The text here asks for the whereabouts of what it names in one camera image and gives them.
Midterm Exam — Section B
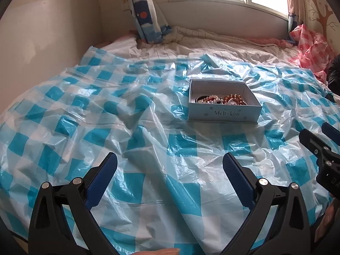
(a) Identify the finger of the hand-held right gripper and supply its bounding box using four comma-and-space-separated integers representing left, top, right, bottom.
321, 122, 340, 145
299, 129, 340, 176

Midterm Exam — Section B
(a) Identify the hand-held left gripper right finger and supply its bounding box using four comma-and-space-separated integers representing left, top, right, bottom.
222, 153, 312, 255

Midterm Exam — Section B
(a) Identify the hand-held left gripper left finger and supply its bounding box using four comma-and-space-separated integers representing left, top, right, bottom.
28, 152, 119, 255

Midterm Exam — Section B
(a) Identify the white jewelry box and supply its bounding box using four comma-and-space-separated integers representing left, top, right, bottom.
188, 78, 263, 125

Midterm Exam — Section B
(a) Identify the amber bead bracelet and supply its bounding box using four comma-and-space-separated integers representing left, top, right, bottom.
222, 93, 248, 106

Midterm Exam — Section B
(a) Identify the white bead bracelet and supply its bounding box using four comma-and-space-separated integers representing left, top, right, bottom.
198, 94, 224, 105

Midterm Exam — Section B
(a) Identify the person's right hand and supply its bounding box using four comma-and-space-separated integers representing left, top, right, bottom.
317, 199, 338, 235

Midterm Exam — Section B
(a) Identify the person's left hand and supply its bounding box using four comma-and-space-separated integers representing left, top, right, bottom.
134, 248, 181, 255

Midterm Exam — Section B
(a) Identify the black plastic bag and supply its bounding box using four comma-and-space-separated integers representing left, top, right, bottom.
327, 57, 340, 96

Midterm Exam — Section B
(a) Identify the blue checkered plastic sheet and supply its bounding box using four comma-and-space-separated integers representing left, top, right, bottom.
0, 45, 340, 255

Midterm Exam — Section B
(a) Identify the pink checkered plastic sheet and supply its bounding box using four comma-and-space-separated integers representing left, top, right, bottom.
289, 24, 338, 83

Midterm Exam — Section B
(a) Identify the pink blanket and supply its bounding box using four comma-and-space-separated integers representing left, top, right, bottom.
247, 37, 295, 48

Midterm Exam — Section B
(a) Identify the tree print wardrobe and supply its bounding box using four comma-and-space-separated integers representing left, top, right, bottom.
300, 0, 340, 48

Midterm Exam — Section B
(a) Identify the printed curtain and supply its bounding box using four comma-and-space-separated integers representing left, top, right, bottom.
127, 0, 173, 43
285, 0, 304, 41

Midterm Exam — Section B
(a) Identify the white window ledge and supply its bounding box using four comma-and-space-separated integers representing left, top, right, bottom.
157, 0, 291, 43

